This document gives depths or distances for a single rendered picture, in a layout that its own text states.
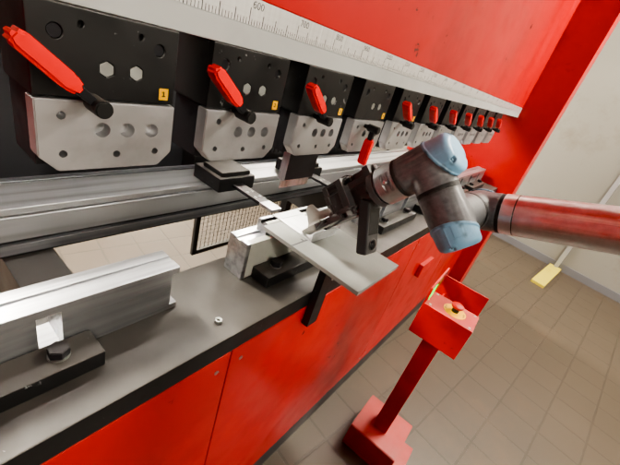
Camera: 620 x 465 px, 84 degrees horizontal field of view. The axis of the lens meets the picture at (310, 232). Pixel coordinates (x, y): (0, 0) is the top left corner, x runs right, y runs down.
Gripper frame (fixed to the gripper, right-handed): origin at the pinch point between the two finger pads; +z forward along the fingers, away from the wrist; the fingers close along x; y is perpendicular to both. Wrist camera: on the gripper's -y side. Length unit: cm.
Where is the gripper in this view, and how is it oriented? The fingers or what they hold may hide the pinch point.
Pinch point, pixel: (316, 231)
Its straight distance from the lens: 80.6
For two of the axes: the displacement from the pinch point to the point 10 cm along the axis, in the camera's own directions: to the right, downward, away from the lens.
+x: -6.5, 1.9, -7.3
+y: -3.6, -9.3, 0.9
